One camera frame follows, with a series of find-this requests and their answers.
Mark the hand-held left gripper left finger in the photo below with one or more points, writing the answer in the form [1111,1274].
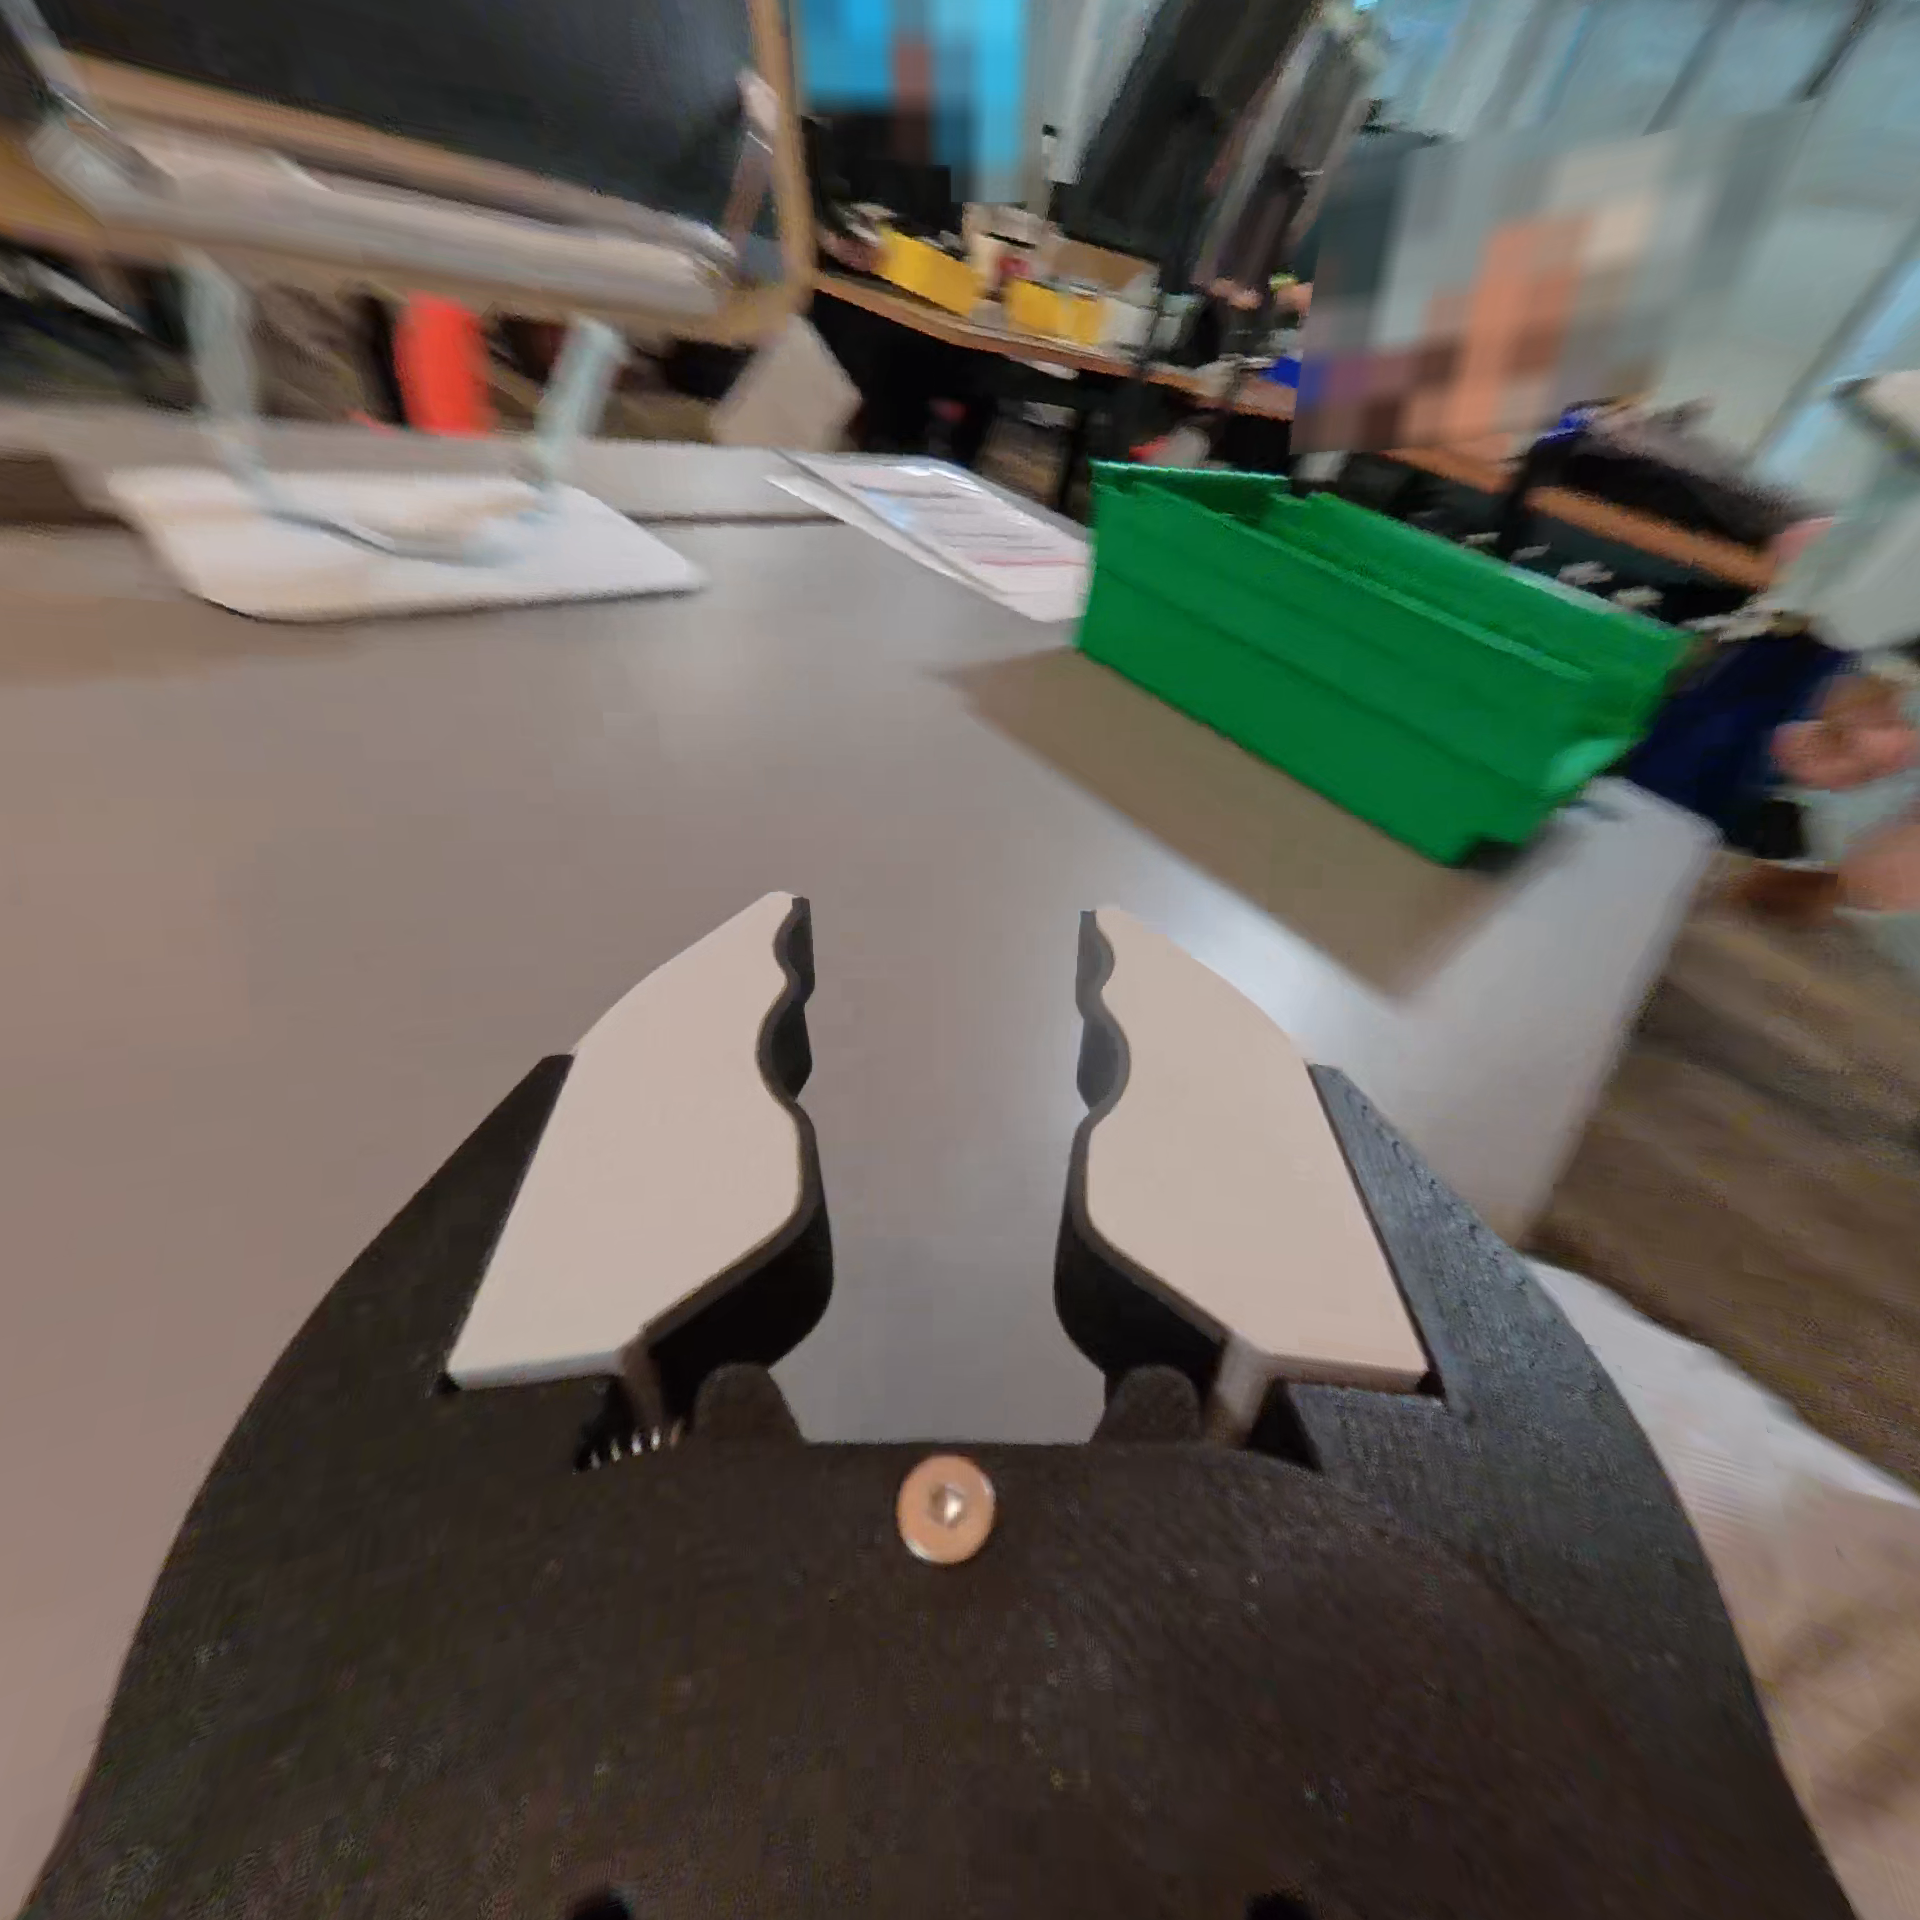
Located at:
[646,1184]

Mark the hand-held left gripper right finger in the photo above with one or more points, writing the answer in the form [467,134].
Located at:
[1231,1200]

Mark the green plastic bin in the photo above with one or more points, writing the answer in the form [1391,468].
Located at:
[1350,676]

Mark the person's right hand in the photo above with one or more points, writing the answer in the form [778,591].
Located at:
[1838,751]

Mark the printed paper sheet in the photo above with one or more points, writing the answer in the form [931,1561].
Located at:
[960,517]

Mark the orange traffic cone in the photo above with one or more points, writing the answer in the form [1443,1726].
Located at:
[443,359]

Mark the wooden document stand black board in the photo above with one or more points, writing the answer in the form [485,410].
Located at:
[451,89]

